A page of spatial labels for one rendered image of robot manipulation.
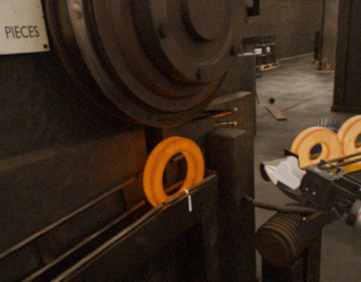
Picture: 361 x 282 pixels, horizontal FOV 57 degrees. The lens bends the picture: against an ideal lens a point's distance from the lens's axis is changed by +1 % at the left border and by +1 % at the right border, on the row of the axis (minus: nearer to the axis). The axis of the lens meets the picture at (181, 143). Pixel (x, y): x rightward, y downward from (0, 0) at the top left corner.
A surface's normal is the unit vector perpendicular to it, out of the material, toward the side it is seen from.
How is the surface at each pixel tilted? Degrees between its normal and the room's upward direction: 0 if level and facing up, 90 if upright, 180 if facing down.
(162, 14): 90
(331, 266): 0
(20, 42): 90
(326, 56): 90
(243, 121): 90
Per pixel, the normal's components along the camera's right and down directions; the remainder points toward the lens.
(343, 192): -0.68, 0.25
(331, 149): 0.22, 0.27
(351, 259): -0.08, -0.95
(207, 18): 0.74, 0.14
